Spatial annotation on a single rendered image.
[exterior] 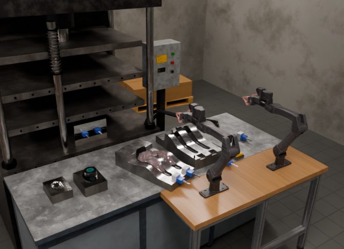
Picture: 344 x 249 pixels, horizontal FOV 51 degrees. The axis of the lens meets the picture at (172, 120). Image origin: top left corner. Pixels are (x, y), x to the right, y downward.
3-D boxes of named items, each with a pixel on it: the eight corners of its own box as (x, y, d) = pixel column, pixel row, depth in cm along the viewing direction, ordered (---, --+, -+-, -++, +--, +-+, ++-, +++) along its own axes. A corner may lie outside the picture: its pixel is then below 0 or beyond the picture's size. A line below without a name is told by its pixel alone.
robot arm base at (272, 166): (266, 157, 256) (274, 161, 251) (286, 150, 266) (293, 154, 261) (265, 166, 260) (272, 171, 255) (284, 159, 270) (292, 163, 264)
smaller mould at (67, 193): (73, 197, 222) (72, 189, 220) (52, 204, 215) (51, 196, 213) (63, 183, 235) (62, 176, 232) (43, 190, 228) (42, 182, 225)
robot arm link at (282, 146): (271, 150, 261) (296, 122, 236) (277, 147, 264) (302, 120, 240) (276, 156, 258) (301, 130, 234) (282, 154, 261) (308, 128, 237)
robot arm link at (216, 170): (205, 173, 231) (225, 145, 206) (213, 170, 234) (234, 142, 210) (210, 181, 228) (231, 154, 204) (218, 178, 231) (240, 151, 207)
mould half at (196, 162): (222, 160, 266) (223, 143, 260) (194, 171, 252) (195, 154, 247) (181, 133, 303) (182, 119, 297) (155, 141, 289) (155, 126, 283)
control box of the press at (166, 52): (177, 184, 374) (183, 42, 312) (153, 194, 358) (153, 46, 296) (165, 174, 390) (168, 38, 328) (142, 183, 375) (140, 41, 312)
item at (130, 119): (160, 134, 318) (160, 128, 315) (2, 181, 249) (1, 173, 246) (116, 103, 379) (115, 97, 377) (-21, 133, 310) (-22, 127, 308)
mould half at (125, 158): (194, 174, 248) (195, 160, 244) (171, 191, 229) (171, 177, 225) (140, 151, 275) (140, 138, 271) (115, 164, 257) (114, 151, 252)
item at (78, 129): (107, 137, 297) (106, 118, 290) (75, 145, 283) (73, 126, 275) (83, 116, 334) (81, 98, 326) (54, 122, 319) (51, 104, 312)
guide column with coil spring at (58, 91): (74, 186, 291) (56, 21, 236) (67, 188, 288) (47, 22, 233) (71, 183, 295) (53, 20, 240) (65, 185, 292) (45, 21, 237)
